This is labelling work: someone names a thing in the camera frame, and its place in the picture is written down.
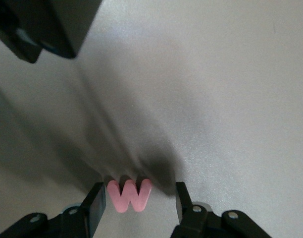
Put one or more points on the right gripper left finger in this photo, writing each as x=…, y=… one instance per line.
x=94, y=203

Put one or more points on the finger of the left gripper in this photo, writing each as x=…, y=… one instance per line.
x=8, y=24
x=65, y=22

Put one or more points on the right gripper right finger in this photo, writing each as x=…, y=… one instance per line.
x=185, y=205

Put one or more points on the red-pink letter w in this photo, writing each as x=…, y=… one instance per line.
x=129, y=198

